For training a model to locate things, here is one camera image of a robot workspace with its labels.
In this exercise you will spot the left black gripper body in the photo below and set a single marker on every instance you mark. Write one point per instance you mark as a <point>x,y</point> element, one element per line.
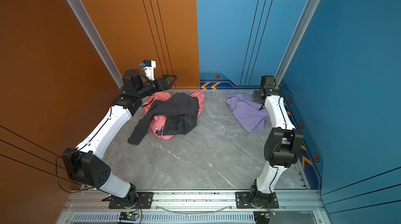
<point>157,86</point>

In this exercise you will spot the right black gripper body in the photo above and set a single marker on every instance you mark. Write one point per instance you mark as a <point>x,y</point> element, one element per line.
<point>256,95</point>

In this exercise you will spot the purple cloth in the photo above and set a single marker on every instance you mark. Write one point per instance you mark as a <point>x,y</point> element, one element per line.
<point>250,115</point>

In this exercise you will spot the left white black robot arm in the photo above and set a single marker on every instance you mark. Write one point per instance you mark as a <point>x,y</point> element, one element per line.
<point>84,163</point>

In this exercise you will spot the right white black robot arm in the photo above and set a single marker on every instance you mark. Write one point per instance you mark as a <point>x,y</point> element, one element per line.
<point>283,145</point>

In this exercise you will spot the dark grey denim garment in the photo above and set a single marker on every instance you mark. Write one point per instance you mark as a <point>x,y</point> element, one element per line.
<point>181,112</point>

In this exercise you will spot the right small circuit board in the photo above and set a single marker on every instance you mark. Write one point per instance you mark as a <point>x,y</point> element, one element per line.
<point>263,217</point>

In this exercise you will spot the left green circuit board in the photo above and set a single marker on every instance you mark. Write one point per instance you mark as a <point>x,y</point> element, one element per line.
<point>129,217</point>

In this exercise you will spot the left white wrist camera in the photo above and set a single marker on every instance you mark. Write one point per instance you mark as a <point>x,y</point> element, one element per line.
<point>149,66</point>

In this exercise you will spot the left aluminium corner post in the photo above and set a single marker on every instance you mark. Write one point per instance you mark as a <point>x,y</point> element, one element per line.
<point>95,38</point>

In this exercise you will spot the aluminium corner post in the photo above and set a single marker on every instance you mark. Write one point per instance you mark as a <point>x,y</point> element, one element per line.
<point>301,27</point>
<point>95,38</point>

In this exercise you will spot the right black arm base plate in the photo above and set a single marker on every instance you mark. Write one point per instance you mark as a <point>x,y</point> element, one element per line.
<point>244,200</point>

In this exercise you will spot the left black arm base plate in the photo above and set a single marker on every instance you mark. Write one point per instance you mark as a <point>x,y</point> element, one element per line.
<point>133,200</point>

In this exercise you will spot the aluminium front rail frame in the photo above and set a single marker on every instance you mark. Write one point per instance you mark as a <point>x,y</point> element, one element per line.
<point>196,207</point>

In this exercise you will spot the right aluminium corner post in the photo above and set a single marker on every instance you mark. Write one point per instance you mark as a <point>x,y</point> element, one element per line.
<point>301,27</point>

